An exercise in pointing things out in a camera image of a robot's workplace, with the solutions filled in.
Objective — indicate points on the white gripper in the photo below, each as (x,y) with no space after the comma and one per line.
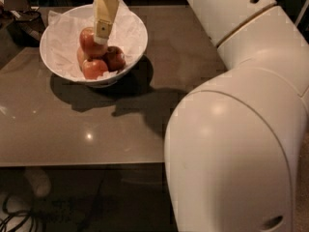
(105,14)

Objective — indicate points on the red apple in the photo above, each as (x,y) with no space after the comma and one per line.
(94,69)
(114,58)
(88,44)
(81,57)

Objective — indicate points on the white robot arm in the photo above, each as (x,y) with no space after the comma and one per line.
(232,144)

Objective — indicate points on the white ceramic bowl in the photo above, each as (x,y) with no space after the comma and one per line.
(128,65)

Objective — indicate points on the white crumpled paper liner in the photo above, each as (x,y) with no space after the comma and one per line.
(61,42)

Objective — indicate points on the grey glossy table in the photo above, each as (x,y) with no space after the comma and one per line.
(77,159)

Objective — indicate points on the dark bag with strap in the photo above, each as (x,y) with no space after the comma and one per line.
(27,25)

